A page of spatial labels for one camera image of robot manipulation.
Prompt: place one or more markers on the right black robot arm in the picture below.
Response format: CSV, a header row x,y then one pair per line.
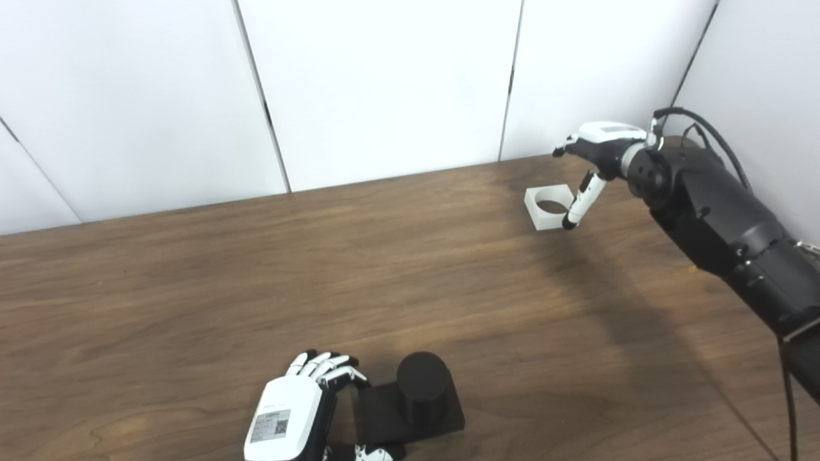
x,y
724,218

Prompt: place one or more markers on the white square piece with hole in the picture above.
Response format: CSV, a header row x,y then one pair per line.
x,y
544,221

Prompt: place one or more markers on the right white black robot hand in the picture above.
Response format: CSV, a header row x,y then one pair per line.
x,y
605,144

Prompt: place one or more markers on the black peg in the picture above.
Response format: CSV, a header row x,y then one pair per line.
x,y
419,390

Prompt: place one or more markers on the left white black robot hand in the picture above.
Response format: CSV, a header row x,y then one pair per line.
x,y
285,416

